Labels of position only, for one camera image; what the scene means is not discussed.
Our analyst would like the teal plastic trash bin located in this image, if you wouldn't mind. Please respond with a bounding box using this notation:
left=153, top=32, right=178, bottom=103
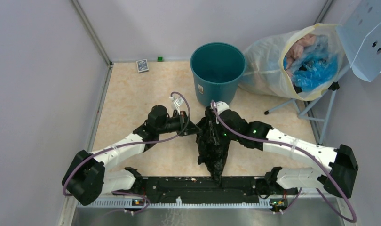
left=190, top=42, right=247, bottom=107

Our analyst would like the black trash bag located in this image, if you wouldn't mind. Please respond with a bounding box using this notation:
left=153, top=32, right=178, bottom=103
left=196, top=107, right=230, bottom=185

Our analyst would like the pink trash bag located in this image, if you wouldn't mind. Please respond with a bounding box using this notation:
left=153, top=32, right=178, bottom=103
left=283, top=34, right=317, bottom=78

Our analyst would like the translucent bag of trash bags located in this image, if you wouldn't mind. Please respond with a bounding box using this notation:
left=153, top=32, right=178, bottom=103
left=239, top=24, right=345, bottom=101

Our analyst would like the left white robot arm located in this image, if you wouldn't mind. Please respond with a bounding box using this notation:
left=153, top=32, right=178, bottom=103
left=62, top=105, right=202, bottom=205

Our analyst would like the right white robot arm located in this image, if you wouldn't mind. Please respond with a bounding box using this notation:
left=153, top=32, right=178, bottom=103
left=205, top=102, right=359, bottom=199

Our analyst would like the blue playing card box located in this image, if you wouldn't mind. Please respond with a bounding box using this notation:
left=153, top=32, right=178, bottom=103
left=136, top=59, right=149, bottom=73

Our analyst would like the perforated light blue panel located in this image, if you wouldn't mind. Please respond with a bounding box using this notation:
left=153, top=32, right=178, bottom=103
left=336, top=0, right=381, bottom=82

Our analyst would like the blue trash bag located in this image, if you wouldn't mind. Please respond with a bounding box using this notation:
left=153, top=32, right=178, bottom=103
left=290, top=35, right=339, bottom=93

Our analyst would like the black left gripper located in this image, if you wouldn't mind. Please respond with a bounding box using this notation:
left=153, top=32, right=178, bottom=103
left=157, top=110, right=202, bottom=136

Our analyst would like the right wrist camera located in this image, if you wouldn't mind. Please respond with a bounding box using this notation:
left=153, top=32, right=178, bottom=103
left=210, top=101, right=230, bottom=115

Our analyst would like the white cable duct strip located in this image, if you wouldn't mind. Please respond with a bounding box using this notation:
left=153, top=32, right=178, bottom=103
left=77, top=197, right=272, bottom=210

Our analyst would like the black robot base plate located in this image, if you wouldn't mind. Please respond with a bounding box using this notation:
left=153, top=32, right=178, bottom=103
left=131, top=176, right=284, bottom=204

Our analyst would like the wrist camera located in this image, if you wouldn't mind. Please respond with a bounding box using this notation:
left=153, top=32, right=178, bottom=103
left=169, top=96, right=184, bottom=112
left=210, top=101, right=230, bottom=115

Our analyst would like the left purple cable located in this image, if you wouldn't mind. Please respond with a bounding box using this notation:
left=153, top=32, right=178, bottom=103
left=63, top=91, right=191, bottom=197

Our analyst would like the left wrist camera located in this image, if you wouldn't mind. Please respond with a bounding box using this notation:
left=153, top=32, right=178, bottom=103
left=169, top=96, right=184, bottom=112

